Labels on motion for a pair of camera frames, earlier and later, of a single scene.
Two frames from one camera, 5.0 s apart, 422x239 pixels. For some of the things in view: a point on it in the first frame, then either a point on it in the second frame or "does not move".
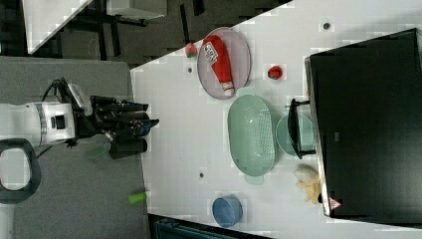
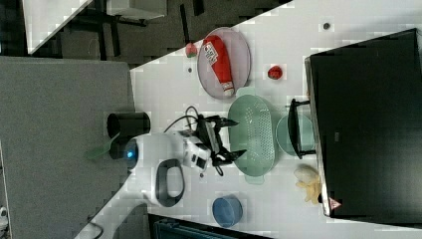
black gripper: x=120 y=119 → x=209 y=137
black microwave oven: x=365 y=108 does not move
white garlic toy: x=305 y=172 does not move
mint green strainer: x=252 y=134 does not move
